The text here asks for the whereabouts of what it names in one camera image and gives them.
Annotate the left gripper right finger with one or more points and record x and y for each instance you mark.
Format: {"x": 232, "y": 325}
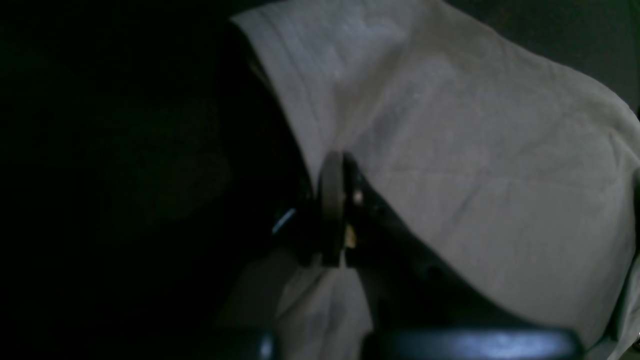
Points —
{"x": 422, "y": 308}

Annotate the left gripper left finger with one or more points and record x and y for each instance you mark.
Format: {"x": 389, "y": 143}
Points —
{"x": 284, "y": 301}

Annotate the grey T-shirt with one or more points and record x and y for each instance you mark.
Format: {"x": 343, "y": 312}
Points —
{"x": 518, "y": 171}

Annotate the black table cloth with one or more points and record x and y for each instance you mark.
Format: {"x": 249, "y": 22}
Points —
{"x": 128, "y": 128}

